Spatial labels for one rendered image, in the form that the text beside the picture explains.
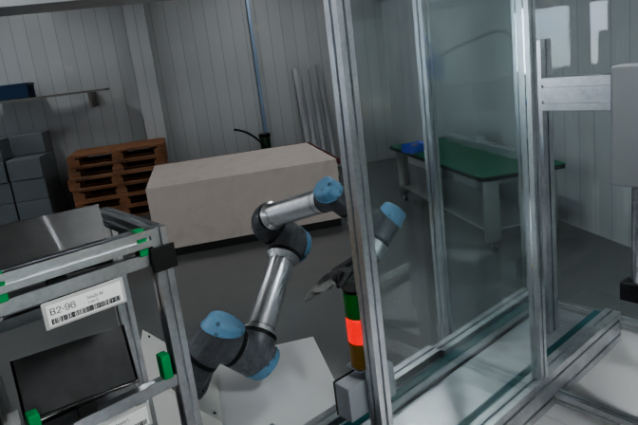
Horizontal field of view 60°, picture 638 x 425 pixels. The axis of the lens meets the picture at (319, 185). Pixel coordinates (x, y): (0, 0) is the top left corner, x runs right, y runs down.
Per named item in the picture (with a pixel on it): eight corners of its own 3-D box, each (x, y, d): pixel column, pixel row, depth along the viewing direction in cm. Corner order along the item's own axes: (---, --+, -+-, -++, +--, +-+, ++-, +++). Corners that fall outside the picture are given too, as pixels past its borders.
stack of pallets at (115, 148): (177, 195, 891) (165, 137, 870) (176, 209, 801) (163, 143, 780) (87, 211, 863) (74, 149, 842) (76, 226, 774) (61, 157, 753)
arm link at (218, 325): (182, 335, 165) (210, 299, 165) (218, 354, 171) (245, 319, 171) (188, 358, 154) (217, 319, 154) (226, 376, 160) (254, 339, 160)
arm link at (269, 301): (214, 367, 166) (266, 217, 197) (253, 386, 172) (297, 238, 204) (235, 363, 157) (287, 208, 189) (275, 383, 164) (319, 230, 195)
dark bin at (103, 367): (32, 411, 88) (21, 364, 89) (118, 379, 94) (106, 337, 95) (24, 425, 63) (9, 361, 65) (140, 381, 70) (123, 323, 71)
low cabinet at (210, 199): (164, 221, 744) (154, 165, 727) (315, 194, 785) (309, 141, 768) (158, 259, 587) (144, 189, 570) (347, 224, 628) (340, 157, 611)
